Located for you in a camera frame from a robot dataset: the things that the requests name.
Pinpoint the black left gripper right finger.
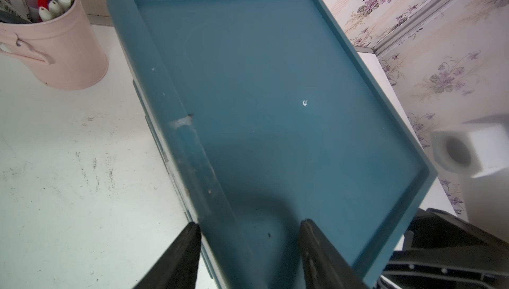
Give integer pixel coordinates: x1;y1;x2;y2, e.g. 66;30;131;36
299;219;367;289

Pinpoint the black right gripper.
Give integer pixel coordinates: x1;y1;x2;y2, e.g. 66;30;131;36
382;208;508;288

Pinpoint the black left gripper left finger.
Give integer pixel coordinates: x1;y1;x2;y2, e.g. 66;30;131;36
134;222;201;289

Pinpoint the teal drawer cabinet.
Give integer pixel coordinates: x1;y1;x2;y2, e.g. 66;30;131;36
107;0;437;288

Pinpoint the pink pen holder cup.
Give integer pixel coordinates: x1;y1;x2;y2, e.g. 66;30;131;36
1;0;109;90

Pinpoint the white marker pen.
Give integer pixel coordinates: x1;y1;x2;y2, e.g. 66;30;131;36
38;0;74;22

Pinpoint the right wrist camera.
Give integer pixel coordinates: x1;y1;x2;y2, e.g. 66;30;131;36
430;114;508;179

